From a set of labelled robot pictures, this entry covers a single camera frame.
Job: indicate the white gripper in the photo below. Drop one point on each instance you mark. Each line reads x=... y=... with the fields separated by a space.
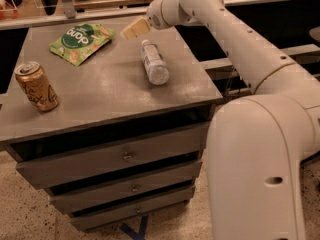
x=155 y=17

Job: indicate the green rice chip bag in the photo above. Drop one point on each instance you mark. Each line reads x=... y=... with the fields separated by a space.
x=81 y=41

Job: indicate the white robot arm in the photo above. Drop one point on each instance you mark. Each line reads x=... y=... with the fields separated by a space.
x=256 y=143

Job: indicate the orange soda can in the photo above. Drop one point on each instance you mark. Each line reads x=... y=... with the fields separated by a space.
x=35 y=84

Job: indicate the clear plastic water bottle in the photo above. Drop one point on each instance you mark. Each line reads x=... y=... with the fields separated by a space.
x=155 y=66

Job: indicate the grey drawer cabinet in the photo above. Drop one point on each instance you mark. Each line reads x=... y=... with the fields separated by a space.
x=116 y=146

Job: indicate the metal railing frame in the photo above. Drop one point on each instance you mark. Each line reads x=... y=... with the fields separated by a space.
x=285 y=22

